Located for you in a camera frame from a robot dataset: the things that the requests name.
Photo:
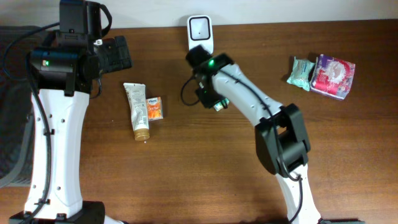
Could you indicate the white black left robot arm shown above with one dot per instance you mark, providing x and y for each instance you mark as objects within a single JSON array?
[{"x": 61, "y": 73}]

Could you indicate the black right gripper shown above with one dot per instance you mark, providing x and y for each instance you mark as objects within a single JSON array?
[{"x": 208, "y": 101}]

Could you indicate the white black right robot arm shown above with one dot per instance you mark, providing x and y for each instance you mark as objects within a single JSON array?
[{"x": 282, "y": 142}]

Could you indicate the cream tube with gold cap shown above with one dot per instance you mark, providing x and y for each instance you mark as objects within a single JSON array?
[{"x": 136, "y": 95}]

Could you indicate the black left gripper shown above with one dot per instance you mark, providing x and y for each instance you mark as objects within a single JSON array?
[{"x": 118, "y": 53}]

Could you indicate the grey plastic mesh basket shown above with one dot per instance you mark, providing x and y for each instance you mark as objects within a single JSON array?
[{"x": 17, "y": 126}]

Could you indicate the orange tissue packet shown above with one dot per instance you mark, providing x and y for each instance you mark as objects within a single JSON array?
[{"x": 154, "y": 109}]

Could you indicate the teal tissue packet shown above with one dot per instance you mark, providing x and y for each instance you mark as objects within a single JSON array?
[{"x": 223, "y": 104}]

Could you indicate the white barcode scanner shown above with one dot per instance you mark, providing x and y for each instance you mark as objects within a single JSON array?
[{"x": 200, "y": 32}]

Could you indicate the red purple tissue pack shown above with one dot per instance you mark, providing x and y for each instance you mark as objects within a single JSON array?
[{"x": 332, "y": 77}]

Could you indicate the green wet wipes pack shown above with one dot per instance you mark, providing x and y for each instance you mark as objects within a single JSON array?
[{"x": 300, "y": 73}]

